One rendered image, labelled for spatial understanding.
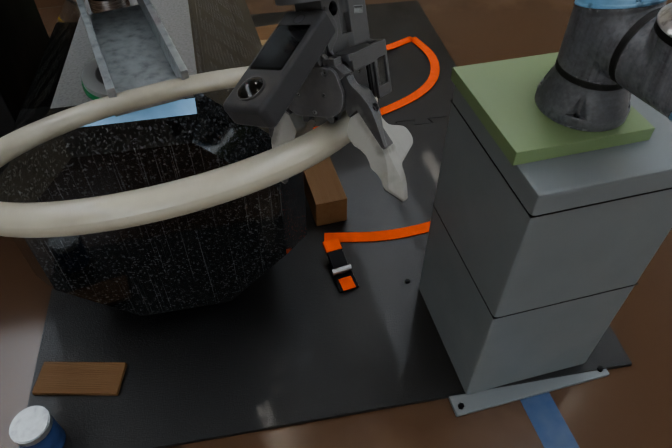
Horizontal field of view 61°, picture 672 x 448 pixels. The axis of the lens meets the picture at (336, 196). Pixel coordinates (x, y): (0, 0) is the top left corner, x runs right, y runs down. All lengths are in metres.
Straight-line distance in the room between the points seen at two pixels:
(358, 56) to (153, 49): 0.61
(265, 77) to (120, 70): 0.59
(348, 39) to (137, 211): 0.24
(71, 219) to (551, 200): 0.89
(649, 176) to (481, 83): 0.39
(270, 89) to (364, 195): 1.81
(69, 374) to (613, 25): 1.68
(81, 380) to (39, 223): 1.42
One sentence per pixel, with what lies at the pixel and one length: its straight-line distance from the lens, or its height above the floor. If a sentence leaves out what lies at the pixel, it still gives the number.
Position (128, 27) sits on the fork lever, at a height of 1.08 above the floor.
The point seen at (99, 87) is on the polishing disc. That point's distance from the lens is 1.38.
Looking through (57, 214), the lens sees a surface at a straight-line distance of 0.51.
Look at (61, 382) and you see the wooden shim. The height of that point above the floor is 0.03.
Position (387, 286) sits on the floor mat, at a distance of 1.96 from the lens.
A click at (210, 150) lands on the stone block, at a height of 0.71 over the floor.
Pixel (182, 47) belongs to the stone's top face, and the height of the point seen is 0.83.
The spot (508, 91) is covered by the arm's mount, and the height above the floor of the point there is 0.88.
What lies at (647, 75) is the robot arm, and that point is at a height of 1.07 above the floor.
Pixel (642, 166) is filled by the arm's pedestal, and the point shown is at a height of 0.85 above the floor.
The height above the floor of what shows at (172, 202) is 1.28.
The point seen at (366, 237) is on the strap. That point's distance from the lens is 2.09.
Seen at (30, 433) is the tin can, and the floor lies 0.14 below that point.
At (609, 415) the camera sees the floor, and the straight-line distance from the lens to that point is 1.92.
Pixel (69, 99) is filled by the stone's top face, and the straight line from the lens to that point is 1.48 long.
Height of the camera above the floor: 1.61
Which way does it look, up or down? 46 degrees down
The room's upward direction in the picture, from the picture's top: straight up
